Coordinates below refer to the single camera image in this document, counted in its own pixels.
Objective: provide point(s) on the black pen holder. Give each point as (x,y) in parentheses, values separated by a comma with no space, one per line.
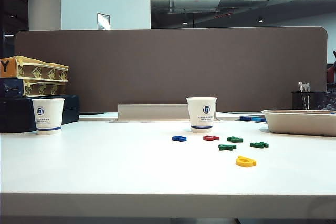
(320,101)

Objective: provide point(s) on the red letter a magnet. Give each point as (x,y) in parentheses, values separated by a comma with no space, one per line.
(214,138)

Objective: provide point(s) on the red LED ceiling sign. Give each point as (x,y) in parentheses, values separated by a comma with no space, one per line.
(223,15)

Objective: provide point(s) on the green letter w magnet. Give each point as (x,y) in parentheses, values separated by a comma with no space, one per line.
(259,145)
(234,139)

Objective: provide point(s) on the beige paper pulp tray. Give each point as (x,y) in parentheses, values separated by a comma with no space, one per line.
(296,125)

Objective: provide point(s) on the dark red background object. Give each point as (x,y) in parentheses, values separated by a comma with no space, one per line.
(331,72)

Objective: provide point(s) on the silver wall sign plate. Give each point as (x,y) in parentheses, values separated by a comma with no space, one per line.
(103,22)

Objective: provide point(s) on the white paper cup blue logo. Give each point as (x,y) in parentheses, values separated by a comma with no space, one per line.
(201,119)
(48,119)

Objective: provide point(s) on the dark navy case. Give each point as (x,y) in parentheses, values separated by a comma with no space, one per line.
(15,114)

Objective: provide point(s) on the blue letter g magnet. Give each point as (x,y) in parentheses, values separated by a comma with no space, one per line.
(178,139)

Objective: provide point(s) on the dark blue plastic letter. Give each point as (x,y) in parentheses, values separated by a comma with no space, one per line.
(245,118)

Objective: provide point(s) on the white round column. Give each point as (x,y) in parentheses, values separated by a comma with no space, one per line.
(43,1)

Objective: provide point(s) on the green letter k magnet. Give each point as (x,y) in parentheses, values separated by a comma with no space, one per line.
(226,147)

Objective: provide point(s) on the yellow box with blue end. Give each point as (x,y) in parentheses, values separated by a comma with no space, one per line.
(42,89)

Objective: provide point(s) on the light blue plastic letter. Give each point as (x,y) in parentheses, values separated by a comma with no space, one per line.
(260,119)

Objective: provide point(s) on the yellow letter magnet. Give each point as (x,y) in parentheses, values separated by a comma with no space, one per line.
(243,163)

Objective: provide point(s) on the brown desk partition panel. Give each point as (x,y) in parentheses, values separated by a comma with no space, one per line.
(170,66)

